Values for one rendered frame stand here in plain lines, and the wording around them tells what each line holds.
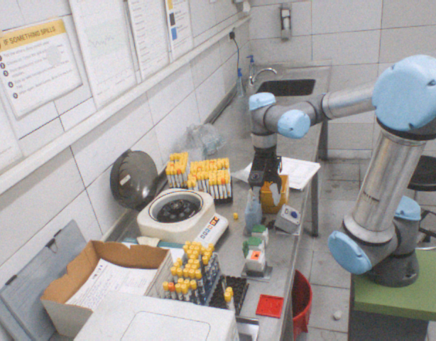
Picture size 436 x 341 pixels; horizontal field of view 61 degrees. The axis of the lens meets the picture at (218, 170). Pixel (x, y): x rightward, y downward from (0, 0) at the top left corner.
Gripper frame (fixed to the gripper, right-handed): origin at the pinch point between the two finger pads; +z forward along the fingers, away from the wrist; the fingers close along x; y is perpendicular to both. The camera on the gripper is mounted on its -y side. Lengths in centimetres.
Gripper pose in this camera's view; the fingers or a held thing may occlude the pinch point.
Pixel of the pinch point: (266, 202)
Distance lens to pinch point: 121.6
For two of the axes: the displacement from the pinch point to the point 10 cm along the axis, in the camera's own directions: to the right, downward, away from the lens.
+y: 4.2, -4.7, 7.8
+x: -9.0, -1.0, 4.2
